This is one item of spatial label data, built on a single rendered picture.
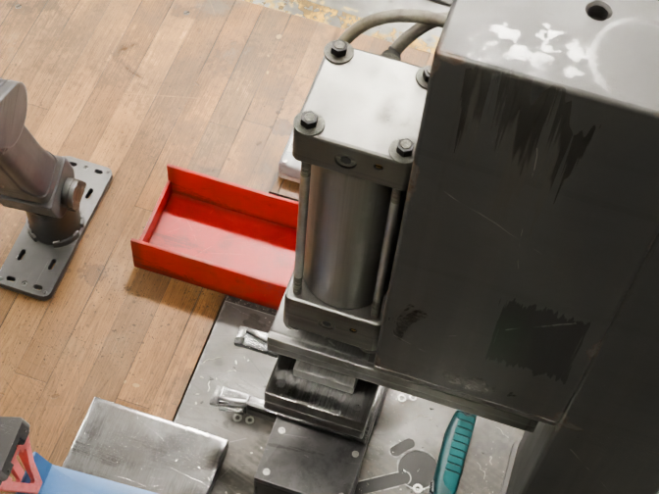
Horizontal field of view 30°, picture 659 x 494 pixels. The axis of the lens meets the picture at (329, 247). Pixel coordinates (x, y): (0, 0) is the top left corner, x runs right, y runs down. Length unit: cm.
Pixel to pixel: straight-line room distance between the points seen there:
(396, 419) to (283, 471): 18
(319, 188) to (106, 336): 59
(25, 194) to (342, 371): 43
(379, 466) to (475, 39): 75
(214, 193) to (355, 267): 56
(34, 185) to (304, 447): 40
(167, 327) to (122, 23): 49
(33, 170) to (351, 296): 45
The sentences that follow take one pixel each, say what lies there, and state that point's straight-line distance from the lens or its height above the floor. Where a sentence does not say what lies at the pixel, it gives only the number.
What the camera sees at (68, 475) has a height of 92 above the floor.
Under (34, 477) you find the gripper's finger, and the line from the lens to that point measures 135.
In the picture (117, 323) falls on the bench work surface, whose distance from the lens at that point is 148.
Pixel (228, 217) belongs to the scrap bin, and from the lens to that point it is 155.
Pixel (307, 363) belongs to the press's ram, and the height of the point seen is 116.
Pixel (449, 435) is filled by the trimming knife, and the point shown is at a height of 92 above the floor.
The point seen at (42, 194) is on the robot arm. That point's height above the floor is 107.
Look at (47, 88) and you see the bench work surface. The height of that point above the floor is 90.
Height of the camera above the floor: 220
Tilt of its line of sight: 58 degrees down
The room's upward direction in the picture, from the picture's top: 6 degrees clockwise
